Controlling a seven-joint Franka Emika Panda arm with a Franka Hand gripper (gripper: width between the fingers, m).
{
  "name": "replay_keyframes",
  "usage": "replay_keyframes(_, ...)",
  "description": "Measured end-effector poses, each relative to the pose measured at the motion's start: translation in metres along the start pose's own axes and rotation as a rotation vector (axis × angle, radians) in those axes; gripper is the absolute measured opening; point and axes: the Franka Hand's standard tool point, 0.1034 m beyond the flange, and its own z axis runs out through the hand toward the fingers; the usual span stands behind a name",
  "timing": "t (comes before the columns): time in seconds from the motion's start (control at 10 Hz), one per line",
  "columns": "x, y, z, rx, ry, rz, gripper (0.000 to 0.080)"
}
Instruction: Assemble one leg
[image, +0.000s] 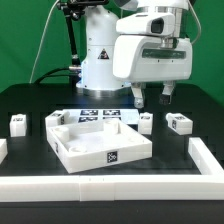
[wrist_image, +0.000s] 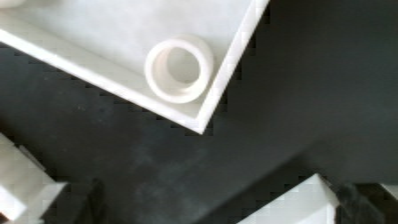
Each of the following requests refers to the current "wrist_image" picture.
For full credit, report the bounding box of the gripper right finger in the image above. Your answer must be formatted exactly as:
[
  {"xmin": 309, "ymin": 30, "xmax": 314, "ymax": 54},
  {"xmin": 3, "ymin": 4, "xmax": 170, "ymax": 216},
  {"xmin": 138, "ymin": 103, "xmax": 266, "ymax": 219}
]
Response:
[{"xmin": 333, "ymin": 183, "xmax": 398, "ymax": 224}]

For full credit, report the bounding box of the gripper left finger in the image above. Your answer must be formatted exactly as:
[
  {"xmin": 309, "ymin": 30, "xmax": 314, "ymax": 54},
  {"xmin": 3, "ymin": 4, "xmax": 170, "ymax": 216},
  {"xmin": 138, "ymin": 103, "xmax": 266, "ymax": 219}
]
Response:
[{"xmin": 40, "ymin": 179, "xmax": 108, "ymax": 224}]

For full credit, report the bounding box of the white leg with tag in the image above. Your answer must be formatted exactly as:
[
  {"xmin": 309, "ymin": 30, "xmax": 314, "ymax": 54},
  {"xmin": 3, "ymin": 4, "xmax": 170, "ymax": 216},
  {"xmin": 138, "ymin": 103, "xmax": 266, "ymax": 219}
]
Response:
[{"xmin": 236, "ymin": 174, "xmax": 339, "ymax": 224}]

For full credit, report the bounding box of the white square tabletop part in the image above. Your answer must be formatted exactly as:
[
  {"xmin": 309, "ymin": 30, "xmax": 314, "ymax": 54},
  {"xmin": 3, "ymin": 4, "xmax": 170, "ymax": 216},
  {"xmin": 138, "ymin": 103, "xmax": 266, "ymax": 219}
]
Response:
[{"xmin": 0, "ymin": 0, "xmax": 269, "ymax": 132}]

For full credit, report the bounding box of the white leg centre right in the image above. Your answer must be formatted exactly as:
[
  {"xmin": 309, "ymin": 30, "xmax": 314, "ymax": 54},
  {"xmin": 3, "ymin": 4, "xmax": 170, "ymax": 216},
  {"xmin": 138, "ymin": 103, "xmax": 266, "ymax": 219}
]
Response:
[{"xmin": 0, "ymin": 133, "xmax": 65, "ymax": 224}]

